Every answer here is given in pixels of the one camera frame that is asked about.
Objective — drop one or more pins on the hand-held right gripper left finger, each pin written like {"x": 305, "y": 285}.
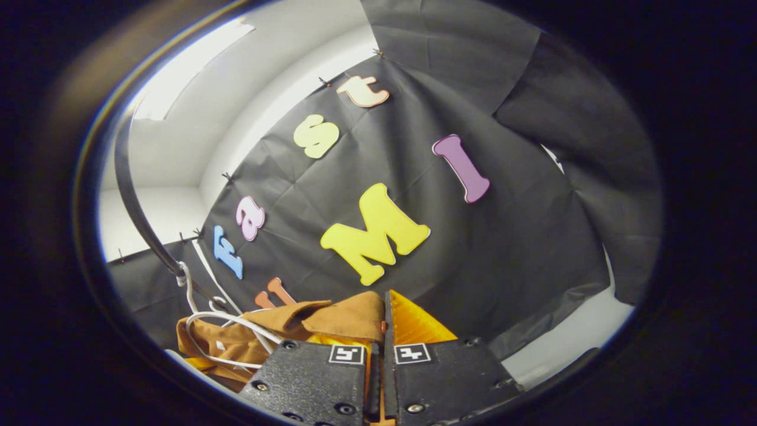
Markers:
{"x": 313, "y": 384}

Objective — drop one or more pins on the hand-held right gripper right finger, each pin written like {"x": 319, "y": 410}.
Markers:
{"x": 390, "y": 355}

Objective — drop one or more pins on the brown collared shirt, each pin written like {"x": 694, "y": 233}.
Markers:
{"x": 349, "y": 319}

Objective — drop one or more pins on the large white clothes hanger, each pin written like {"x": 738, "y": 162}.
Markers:
{"x": 236, "y": 319}

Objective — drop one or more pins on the black clothes rack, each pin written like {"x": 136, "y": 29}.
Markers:
{"x": 133, "y": 201}

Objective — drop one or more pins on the black backdrop cloth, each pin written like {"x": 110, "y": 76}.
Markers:
{"x": 473, "y": 248}

